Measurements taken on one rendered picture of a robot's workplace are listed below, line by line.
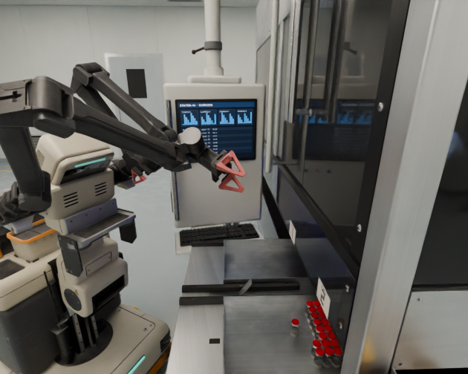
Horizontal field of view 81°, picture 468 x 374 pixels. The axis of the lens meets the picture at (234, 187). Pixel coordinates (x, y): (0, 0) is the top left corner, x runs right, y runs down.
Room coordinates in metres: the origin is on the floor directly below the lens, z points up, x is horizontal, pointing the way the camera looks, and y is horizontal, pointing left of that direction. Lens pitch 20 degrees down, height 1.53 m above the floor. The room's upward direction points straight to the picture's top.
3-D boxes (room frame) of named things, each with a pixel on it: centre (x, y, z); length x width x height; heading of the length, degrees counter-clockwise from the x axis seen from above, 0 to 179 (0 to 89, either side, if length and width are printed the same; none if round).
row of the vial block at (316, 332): (0.57, -0.23, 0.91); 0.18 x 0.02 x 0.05; 2
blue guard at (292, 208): (1.41, -0.21, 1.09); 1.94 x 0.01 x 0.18; 2
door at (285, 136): (1.10, -0.23, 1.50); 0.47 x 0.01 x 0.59; 2
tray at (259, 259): (0.90, -0.13, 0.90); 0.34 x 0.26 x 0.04; 92
